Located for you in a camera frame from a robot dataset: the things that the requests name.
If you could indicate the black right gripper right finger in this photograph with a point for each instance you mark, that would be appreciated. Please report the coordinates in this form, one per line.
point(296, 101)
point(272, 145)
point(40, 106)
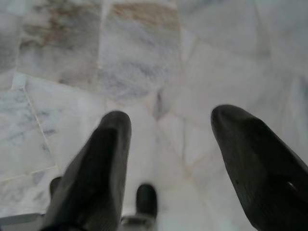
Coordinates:
point(260, 168)

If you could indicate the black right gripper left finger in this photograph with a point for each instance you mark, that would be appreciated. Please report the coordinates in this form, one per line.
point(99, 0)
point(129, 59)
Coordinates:
point(96, 173)

